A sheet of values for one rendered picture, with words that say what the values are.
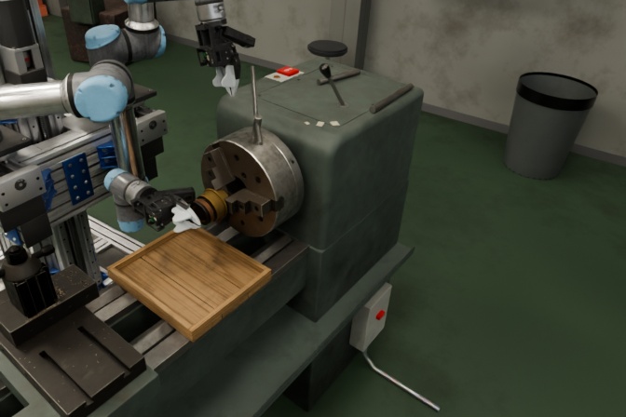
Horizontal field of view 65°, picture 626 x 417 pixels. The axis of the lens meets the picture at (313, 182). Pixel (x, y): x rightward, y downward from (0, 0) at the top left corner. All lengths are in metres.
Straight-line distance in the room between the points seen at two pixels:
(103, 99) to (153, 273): 0.51
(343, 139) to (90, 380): 0.86
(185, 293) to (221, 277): 0.11
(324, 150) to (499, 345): 1.58
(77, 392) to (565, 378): 2.10
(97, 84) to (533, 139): 3.20
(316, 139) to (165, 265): 0.58
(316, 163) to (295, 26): 3.97
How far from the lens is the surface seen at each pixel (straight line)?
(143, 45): 1.91
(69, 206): 1.93
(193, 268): 1.52
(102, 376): 1.20
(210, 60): 1.40
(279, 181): 1.38
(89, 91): 1.36
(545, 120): 3.88
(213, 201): 1.39
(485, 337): 2.69
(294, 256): 1.57
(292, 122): 1.50
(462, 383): 2.47
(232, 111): 1.62
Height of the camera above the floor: 1.90
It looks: 32 degrees down
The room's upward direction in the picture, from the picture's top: 4 degrees clockwise
